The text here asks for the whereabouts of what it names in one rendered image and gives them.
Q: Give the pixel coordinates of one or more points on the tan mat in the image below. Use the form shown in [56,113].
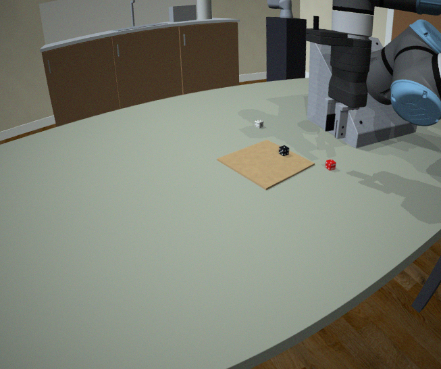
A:
[262,164]

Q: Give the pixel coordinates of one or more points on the red die with white pips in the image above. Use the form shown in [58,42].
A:
[330,164]

